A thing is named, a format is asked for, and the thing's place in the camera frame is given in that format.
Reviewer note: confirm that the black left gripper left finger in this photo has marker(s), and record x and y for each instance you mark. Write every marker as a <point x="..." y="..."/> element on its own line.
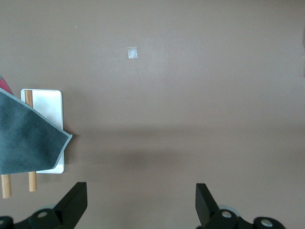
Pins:
<point x="71" y="205"/>

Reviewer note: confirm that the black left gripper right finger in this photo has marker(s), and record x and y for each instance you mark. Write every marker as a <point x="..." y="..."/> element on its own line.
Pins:
<point x="207" y="210"/>

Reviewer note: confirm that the grey cloth with red underside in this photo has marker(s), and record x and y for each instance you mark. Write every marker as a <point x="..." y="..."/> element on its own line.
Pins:
<point x="23" y="133"/>

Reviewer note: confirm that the wooden rod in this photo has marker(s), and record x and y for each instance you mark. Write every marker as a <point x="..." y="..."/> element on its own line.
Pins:
<point x="32" y="181"/>
<point x="6" y="186"/>

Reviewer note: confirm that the white rectangular tray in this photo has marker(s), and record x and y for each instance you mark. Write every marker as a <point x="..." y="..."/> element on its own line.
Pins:
<point x="47" y="105"/>

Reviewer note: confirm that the clear tape piece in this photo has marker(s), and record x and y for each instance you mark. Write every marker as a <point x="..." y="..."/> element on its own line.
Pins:
<point x="132" y="52"/>

